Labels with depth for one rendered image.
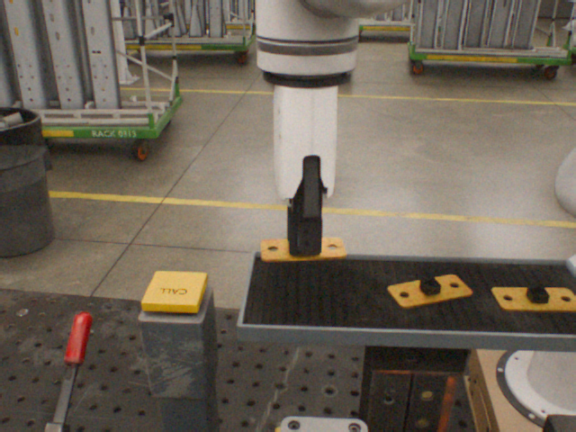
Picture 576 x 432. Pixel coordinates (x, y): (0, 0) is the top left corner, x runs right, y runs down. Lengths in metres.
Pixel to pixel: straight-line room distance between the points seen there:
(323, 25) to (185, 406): 0.45
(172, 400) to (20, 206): 2.40
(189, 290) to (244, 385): 0.55
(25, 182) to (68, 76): 1.74
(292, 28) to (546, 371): 0.73
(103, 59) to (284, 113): 4.00
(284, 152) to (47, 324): 1.01
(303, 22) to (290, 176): 0.12
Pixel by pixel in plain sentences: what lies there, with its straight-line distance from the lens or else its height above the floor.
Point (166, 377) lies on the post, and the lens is 0.62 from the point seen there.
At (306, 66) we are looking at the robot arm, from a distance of 0.41.
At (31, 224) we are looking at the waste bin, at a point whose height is 0.17.
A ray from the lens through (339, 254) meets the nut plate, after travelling 0.52.
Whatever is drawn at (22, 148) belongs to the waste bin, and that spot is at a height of 0.60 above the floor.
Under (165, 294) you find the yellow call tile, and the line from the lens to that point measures 0.57.
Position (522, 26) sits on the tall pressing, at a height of 0.58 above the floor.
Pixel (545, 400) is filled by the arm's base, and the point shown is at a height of 0.82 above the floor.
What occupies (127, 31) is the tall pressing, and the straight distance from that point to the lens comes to 7.90.
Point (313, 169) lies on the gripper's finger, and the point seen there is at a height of 1.32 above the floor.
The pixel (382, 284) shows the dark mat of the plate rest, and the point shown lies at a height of 1.16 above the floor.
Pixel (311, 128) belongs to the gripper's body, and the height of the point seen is 1.36.
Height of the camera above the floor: 1.49
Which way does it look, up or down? 27 degrees down
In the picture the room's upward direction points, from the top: straight up
